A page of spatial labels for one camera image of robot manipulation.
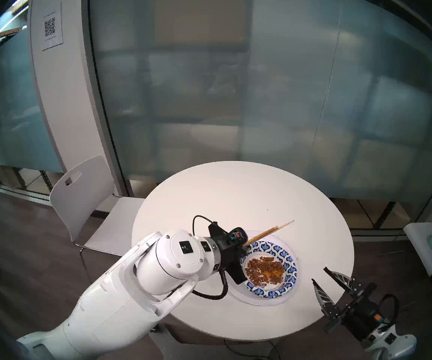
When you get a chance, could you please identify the small white foam plate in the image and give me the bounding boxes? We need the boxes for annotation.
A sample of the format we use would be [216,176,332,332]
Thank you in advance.
[227,231,298,303]

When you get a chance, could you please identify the wooden shelf board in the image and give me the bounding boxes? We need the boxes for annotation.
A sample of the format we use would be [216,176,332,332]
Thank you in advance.
[0,25,27,40]

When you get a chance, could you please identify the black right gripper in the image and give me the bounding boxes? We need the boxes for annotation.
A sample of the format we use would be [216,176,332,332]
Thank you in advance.
[312,267,385,341]

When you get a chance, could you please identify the large white foam plate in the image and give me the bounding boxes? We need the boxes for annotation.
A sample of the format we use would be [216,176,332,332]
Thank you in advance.
[225,230,300,306]

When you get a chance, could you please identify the large blue patterned paper bowl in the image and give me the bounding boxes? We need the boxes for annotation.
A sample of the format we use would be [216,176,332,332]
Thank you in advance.
[240,240,298,299]

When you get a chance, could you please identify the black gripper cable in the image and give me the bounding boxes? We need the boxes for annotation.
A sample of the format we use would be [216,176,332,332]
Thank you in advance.
[192,269,228,300]
[379,294,400,332]
[192,215,216,236]

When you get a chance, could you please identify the QR code paper sign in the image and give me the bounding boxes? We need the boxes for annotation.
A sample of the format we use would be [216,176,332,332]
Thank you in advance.
[40,2,64,51]

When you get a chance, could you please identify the white chair holding bottle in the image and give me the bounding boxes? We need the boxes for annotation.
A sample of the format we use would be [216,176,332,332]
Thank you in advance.
[403,220,432,307]

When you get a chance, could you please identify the white chair with handle hole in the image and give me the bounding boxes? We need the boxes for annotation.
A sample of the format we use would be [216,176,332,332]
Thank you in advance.
[49,155,145,283]

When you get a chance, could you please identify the wooden chopstick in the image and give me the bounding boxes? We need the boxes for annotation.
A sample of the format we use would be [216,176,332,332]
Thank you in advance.
[244,220,295,246]
[244,224,278,246]
[246,226,279,247]
[245,225,279,247]

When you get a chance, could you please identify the minced brown food leftovers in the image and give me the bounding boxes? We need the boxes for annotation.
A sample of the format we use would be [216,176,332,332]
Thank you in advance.
[245,256,286,287]

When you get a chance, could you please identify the black metal shelf brace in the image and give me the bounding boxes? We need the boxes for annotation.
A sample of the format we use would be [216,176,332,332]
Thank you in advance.
[373,201,397,229]

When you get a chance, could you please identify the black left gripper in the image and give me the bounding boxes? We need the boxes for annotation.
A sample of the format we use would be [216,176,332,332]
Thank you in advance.
[208,221,248,285]

